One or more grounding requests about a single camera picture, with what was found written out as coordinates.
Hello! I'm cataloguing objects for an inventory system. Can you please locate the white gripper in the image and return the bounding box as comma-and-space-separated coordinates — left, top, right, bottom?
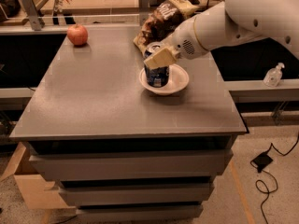
144, 16, 208, 69

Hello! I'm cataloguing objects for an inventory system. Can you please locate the white paper bowl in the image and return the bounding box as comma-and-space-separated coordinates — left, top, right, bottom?
139, 64, 189, 96

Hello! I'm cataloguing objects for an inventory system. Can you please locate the brown chip bag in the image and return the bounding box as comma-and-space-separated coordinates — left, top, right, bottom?
133, 0, 198, 53

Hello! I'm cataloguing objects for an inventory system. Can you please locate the metal bracket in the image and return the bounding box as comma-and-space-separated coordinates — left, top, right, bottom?
138, 0, 149, 24
21, 0, 42, 31

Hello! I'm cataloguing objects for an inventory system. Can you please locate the grey drawer cabinet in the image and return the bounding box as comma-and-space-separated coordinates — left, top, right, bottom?
11, 25, 246, 223

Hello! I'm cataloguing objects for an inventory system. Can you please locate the black power adapter with cable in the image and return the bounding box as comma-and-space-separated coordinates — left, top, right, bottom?
249, 134, 299, 224

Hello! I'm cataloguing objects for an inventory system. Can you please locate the middle metal bracket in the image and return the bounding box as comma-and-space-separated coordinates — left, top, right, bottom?
138, 0, 149, 24

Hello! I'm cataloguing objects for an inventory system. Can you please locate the blue pepsi can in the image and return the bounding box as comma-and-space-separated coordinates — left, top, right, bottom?
144, 42, 169, 88

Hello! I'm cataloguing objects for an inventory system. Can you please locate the cardboard box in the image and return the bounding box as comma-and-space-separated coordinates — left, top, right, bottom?
0, 142, 69, 209

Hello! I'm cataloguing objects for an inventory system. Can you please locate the left metal bracket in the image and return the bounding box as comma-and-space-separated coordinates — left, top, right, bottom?
21, 0, 42, 31

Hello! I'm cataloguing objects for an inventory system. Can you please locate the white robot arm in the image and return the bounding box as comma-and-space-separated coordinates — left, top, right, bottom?
144, 0, 299, 68

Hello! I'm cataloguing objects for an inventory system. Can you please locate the red apple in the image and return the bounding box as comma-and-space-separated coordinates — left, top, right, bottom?
66, 24, 88, 46

